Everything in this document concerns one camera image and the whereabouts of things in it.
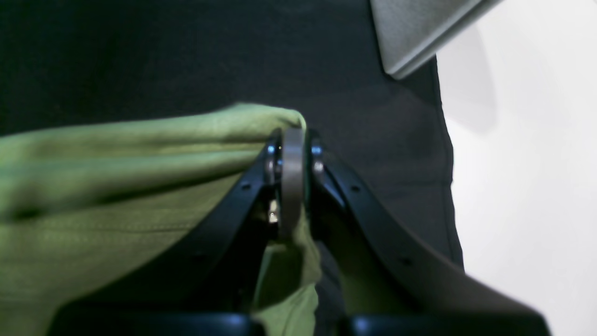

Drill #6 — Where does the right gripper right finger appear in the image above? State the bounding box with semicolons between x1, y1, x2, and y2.
305;131;550;336

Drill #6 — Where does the sage green T-shirt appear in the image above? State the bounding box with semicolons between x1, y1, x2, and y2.
0;104;306;336

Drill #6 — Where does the grey white cabinet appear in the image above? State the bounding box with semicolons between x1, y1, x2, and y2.
370;0;499;79

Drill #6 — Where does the black table cloth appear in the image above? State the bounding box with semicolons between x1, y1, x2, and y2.
1;0;463;336

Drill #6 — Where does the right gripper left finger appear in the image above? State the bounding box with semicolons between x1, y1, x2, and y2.
48;131;282;336

